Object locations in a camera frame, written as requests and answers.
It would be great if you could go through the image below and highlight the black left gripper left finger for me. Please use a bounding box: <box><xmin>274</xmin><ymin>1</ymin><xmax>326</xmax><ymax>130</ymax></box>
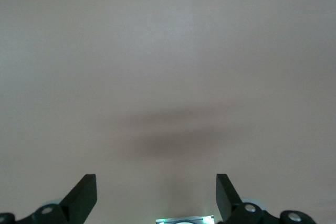
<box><xmin>0</xmin><ymin>173</ymin><xmax>98</xmax><ymax>224</ymax></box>

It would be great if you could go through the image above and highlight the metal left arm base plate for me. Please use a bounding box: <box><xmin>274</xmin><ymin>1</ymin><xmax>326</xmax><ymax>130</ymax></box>
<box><xmin>155</xmin><ymin>215</ymin><xmax>215</xmax><ymax>224</ymax></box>

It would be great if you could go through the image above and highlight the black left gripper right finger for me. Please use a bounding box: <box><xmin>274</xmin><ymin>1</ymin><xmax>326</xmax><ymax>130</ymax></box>
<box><xmin>216</xmin><ymin>173</ymin><xmax>316</xmax><ymax>224</ymax></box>

